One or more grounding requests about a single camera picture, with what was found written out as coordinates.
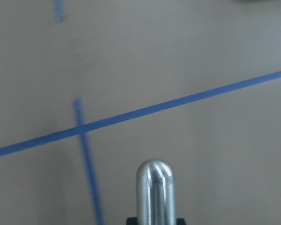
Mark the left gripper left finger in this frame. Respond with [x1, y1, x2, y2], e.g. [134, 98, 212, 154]
[126, 217, 138, 225]

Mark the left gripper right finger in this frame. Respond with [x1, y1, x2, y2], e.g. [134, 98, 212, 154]
[176, 218, 185, 225]

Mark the steel muddler black tip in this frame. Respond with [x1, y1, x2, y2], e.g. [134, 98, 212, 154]
[136, 158, 177, 225]

